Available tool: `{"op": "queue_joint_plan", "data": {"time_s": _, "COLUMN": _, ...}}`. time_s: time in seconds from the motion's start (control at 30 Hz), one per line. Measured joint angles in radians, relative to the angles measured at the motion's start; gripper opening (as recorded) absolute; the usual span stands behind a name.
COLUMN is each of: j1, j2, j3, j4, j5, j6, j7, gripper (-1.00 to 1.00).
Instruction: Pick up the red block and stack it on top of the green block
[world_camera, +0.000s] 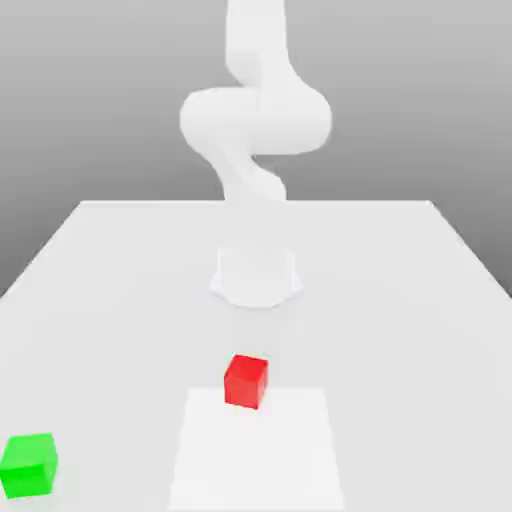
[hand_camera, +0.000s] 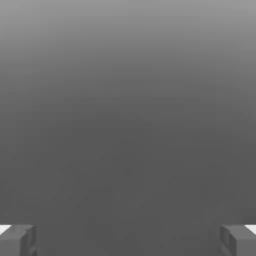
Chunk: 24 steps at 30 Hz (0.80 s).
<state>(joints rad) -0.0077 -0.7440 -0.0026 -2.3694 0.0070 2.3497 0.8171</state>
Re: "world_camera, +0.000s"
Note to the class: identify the small green cube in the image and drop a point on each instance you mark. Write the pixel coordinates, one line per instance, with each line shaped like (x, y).
(28, 466)

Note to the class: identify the small red cube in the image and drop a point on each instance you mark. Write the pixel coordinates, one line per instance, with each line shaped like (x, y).
(244, 382)

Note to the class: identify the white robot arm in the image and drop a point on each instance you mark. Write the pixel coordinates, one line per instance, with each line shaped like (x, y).
(256, 120)

